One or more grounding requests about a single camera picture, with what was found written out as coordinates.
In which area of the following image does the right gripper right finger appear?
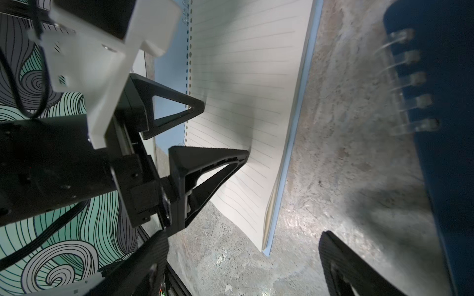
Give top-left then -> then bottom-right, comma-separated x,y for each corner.
318,231 -> 403,296

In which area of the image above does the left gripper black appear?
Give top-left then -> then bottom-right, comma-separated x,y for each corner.
105,74 -> 249,229

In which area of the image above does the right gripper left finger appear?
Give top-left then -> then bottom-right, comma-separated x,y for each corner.
86,230 -> 169,296

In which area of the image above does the light blue spiral notebook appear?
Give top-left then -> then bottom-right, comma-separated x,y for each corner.
154,0 -> 323,255

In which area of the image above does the dark blue spiral notebook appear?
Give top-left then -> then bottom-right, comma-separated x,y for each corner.
378,1 -> 474,296

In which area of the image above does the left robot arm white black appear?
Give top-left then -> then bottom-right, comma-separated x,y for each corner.
1,74 -> 249,236

